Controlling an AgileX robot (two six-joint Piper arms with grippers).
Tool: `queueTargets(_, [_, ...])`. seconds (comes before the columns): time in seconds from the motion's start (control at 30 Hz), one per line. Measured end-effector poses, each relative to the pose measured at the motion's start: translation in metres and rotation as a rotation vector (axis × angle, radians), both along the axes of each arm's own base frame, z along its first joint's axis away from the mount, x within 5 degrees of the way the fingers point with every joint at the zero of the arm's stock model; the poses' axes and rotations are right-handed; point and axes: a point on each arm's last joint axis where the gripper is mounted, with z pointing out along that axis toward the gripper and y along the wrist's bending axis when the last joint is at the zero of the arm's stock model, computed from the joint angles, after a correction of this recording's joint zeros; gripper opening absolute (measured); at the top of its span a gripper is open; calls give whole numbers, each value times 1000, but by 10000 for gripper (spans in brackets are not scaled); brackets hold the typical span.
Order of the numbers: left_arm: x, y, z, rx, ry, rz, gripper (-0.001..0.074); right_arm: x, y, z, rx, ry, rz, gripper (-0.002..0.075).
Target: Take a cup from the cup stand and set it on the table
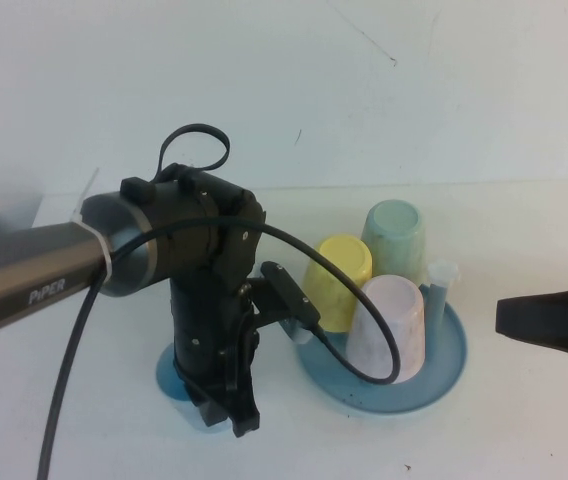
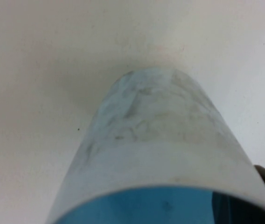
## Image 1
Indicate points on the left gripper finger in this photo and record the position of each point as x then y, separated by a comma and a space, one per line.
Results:
209, 412
244, 412

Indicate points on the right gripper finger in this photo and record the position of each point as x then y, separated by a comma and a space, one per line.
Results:
554, 306
554, 332

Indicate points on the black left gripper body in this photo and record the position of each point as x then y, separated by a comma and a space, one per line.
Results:
214, 355

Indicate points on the light blue marbled cup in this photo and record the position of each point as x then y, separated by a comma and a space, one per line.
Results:
169, 375

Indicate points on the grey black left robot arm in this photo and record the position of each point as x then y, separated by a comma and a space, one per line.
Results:
24, 270

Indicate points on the yellow marbled cup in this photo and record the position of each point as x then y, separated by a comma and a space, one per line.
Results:
331, 302

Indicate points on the blue cup stand tray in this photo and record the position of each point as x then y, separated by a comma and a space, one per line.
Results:
434, 380

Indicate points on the pink marbled cup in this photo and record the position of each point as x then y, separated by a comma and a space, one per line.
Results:
411, 320

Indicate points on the green marbled cup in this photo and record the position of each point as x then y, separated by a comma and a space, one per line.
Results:
394, 235

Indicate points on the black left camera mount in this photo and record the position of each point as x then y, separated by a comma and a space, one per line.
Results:
269, 310

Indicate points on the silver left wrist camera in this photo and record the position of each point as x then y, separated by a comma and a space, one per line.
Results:
289, 295

